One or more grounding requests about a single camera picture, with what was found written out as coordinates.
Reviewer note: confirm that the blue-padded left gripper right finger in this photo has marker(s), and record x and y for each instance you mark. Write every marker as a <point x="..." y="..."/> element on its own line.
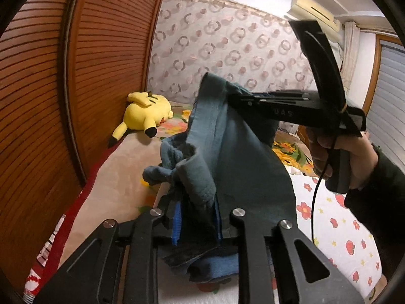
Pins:
<point x="247" y="224"/>

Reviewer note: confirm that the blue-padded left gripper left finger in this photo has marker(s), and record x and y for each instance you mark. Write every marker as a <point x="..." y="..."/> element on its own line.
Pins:
<point x="153" y="228"/>

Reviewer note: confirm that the circle patterned curtain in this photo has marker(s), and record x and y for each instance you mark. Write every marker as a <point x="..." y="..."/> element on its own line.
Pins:
<point x="241" y="44"/>

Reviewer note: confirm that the beige tied side curtain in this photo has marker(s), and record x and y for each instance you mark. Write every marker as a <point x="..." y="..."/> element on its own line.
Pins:
<point x="350" y="56"/>

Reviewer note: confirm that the white wall air conditioner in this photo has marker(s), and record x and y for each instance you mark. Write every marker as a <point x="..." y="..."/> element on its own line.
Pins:
<point x="302" y="10"/>

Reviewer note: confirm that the yellow pikachu plush toy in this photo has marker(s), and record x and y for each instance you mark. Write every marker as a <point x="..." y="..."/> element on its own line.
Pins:
<point x="146" y="112"/>

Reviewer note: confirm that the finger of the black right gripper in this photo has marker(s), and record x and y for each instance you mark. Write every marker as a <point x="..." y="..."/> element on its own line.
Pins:
<point x="275" y="103"/>

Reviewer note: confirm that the teal green shorts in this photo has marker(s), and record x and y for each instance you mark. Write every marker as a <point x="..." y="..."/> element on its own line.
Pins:
<point x="224" y="160"/>

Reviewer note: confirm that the white strawberry flower bedsheet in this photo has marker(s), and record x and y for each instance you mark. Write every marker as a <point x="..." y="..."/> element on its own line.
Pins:
<point x="322" y="216"/>

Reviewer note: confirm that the person's right hand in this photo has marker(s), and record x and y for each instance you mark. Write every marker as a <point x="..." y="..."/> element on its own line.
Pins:
<point x="345" y="162"/>

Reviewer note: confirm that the grey window blind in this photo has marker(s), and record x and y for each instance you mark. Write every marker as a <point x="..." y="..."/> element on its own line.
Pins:
<point x="385" y="119"/>

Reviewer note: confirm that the brown louvered wardrobe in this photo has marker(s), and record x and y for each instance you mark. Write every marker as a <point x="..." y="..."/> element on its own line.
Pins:
<point x="66" y="69"/>

